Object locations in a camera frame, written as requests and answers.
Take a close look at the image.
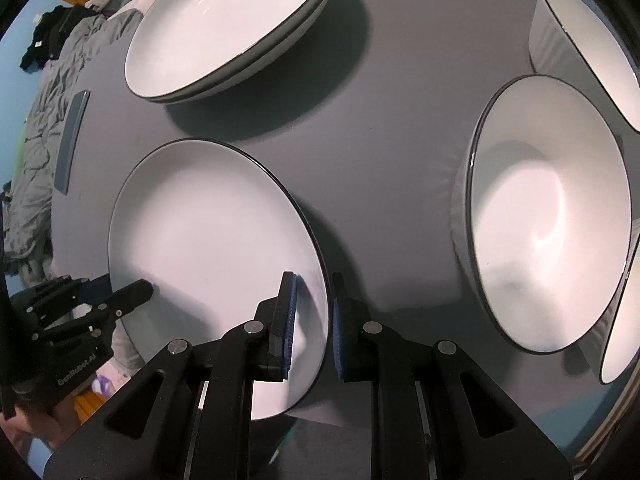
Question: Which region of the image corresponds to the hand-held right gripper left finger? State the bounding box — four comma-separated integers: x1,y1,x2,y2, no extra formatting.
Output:
42,271,301,480

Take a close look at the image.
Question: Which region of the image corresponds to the blue-grey strip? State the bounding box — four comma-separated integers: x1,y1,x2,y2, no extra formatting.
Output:
54,90,92,195

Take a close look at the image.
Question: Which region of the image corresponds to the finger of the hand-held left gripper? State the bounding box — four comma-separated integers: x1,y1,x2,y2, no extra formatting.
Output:
9,275,110,328
30,279,155,347

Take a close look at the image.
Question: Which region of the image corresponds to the stack of shallow white plates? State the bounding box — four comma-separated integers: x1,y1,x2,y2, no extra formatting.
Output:
124,0,335,100

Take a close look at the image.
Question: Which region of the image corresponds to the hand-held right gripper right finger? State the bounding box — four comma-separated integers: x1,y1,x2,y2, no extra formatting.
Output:
331,272,574,480

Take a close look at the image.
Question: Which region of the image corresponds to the white plate black rim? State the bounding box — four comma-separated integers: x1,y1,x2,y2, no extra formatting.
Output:
107,138,331,421
150,0,335,107

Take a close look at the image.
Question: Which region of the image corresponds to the white purple packet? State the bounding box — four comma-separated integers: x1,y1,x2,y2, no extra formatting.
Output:
92,360,132,395

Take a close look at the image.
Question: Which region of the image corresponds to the white bowl black rim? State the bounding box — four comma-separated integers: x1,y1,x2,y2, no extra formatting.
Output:
450,74,633,357
597,240,640,386
527,0,640,135

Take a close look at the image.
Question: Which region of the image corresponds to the black clothing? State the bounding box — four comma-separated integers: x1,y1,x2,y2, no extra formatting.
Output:
20,5,108,73

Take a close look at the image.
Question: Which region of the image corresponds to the grey crumpled duvet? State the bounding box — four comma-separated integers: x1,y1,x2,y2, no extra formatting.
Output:
10,7,146,281

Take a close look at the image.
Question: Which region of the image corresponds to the orange box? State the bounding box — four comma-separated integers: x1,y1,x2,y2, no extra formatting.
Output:
75,394,108,423

